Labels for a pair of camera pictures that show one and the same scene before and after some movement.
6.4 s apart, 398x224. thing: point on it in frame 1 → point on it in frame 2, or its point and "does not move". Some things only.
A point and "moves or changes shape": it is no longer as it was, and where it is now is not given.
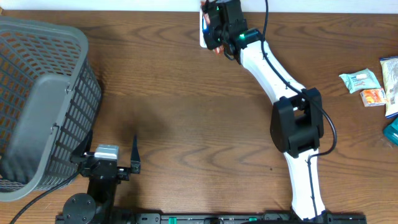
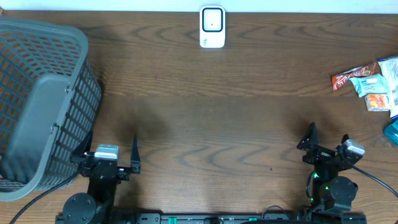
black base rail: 223,218 does not move
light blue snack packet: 359,80 → 370,84
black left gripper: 123,173 does not move
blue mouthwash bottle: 391,131 does not move
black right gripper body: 214,35 → 320,154
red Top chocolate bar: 219,50 → 338,80
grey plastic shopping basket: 50,98 does not move
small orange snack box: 373,97 moves or changes shape
